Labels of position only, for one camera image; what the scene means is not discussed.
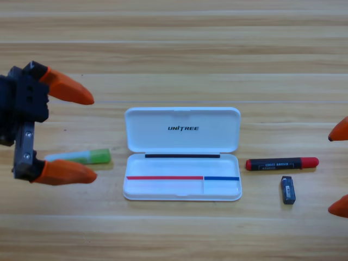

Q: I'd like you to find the green marker pen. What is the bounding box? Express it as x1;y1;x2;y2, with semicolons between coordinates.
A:
44;148;111;165

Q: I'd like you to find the dark sleeved eraser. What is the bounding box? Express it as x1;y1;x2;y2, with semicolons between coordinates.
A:
281;175;296;205

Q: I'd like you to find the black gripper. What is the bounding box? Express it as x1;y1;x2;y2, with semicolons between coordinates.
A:
0;60;98;186

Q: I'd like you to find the white Unitree pencil case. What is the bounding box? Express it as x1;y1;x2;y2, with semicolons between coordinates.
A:
122;107;243;202

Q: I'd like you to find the red and black marker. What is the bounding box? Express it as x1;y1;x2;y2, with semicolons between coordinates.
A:
245;157;320;171

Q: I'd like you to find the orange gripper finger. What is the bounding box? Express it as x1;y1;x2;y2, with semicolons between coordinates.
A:
328;116;348;142
327;194;348;219

